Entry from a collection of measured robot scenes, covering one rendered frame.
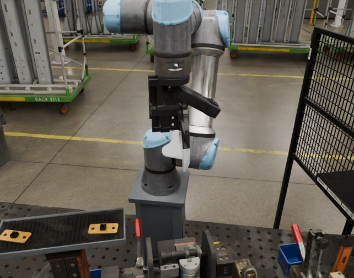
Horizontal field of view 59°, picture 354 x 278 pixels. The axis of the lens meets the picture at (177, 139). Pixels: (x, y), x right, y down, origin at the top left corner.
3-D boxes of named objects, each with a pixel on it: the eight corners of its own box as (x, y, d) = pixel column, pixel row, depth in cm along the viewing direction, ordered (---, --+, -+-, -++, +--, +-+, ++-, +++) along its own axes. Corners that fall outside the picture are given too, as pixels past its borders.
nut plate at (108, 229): (87, 234, 91) (86, 231, 90) (90, 224, 94) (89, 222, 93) (117, 233, 91) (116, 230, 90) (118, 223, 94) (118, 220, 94)
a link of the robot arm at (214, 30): (177, 163, 119) (192, 14, 113) (216, 169, 116) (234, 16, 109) (170, 169, 107) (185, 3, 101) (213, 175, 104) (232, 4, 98)
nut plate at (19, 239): (-3, 239, 89) (-4, 236, 88) (5, 230, 92) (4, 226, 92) (24, 243, 88) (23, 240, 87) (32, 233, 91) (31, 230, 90)
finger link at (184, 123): (179, 150, 70) (176, 112, 71) (187, 150, 70) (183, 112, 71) (182, 148, 65) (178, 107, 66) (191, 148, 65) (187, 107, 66)
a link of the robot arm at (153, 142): (149, 151, 123) (148, 121, 116) (182, 156, 120) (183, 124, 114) (139, 169, 113) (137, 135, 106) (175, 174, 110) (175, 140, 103)
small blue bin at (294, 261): (284, 278, 130) (288, 263, 126) (274, 259, 139) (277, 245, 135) (309, 274, 132) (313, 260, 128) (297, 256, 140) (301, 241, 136)
